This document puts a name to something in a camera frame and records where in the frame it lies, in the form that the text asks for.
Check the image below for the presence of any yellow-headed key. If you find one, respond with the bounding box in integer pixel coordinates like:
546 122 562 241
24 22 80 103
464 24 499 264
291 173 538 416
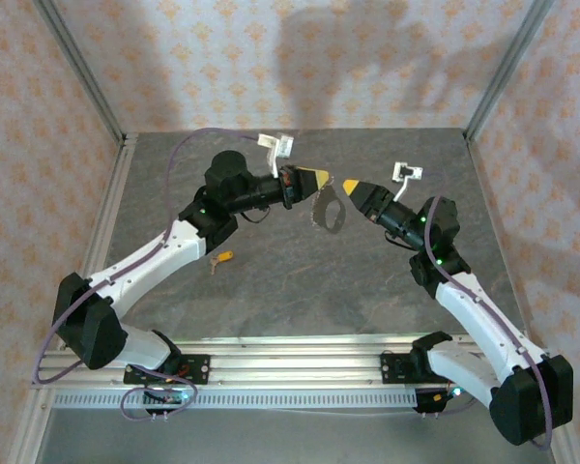
208 248 236 276

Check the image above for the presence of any small controller board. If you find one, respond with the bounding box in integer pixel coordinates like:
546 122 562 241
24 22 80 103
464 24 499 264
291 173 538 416
414 385 478 417
142 385 197 417

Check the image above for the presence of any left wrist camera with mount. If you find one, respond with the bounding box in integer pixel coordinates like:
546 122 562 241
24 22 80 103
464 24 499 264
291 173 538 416
257 132 296 179

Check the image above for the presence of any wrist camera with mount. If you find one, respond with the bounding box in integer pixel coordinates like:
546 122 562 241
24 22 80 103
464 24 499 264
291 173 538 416
257 132 296 179
391 162 424 202

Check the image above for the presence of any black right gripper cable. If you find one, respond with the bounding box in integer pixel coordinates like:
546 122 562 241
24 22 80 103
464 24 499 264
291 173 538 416
384 229 424 252

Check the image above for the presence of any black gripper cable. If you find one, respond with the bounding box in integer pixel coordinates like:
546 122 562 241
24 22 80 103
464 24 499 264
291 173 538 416
384 229 424 252
241 202 273 225

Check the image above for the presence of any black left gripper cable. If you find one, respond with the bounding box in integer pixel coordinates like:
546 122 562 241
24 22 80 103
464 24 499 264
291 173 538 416
241 202 273 225

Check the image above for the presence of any aluminium side rail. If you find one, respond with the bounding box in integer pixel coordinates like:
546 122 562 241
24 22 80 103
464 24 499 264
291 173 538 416
57 133 139 350
465 138 534 350

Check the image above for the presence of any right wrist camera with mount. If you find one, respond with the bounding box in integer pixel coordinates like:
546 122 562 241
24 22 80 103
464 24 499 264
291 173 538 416
391 162 424 202

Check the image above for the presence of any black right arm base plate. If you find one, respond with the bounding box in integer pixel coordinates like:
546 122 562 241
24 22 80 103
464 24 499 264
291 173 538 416
380 351 460 387

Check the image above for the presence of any aluminium corner post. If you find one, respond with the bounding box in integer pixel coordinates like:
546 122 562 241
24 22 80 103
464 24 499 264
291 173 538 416
32 0 128 146
463 0 558 142

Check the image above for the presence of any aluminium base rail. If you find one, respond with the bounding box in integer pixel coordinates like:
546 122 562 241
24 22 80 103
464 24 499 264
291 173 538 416
31 336 562 388

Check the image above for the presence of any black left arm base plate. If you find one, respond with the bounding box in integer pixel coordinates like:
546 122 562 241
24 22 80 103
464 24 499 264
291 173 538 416
124 354 211 387

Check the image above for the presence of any white slotted cable duct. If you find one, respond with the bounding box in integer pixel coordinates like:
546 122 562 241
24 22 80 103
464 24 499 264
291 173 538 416
52 390 420 411

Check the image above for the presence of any aluminium frame leg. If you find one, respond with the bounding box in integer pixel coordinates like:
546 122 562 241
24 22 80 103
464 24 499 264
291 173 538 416
534 386 579 464
7 386 54 464

